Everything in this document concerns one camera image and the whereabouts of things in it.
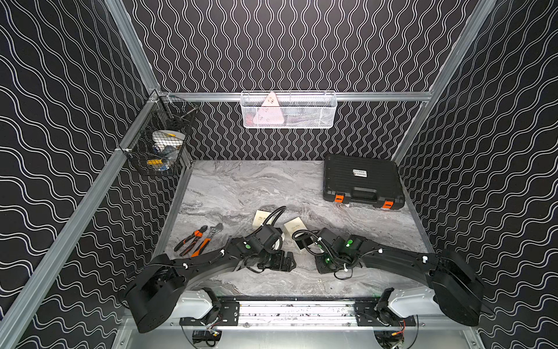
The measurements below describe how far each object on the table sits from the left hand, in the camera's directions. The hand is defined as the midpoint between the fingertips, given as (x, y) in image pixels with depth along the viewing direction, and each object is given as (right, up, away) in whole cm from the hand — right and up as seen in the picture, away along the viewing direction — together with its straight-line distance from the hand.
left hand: (288, 263), depth 79 cm
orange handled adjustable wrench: (-32, +9, +16) cm, 36 cm away
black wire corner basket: (-49, +45, +2) cm, 66 cm away
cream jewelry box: (+4, +11, +13) cm, 18 cm away
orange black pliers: (-39, +7, +13) cm, 41 cm away
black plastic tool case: (+31, +31, +29) cm, 53 cm away
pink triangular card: (-7, +58, +10) cm, 60 cm away
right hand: (+12, -3, +3) cm, 12 cm away
